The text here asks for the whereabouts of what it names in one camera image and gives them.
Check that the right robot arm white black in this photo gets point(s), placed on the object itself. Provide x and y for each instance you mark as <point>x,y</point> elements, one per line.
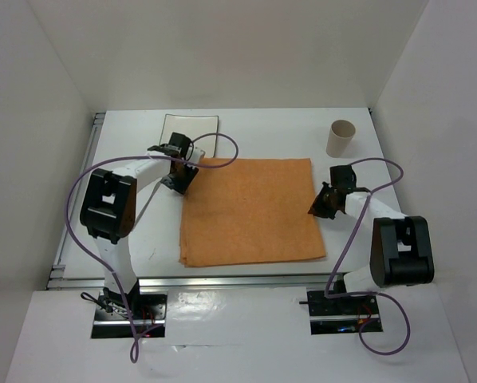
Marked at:
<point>401,250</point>

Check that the orange cloth placemat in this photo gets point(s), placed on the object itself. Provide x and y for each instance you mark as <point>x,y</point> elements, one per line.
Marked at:
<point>250,211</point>

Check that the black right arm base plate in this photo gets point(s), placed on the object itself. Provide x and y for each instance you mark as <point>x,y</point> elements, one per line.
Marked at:
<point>341,315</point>

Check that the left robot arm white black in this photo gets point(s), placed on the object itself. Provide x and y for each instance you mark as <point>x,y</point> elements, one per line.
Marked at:
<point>109,208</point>

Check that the white square plate black rim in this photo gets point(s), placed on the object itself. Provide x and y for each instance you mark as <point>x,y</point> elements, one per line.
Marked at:
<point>192,127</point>

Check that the beige paper cup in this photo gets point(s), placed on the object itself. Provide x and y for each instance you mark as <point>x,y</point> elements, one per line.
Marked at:
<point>341,133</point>

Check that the silver knife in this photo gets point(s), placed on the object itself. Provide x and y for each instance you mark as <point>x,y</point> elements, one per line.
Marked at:
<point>145,207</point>

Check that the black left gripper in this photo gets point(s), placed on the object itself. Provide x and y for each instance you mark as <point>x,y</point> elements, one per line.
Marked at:
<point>181,186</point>

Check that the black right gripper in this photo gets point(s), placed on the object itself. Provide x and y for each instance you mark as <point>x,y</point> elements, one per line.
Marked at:
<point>317,208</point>

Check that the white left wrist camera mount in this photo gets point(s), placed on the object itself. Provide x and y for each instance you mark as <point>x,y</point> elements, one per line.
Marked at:
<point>195,155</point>

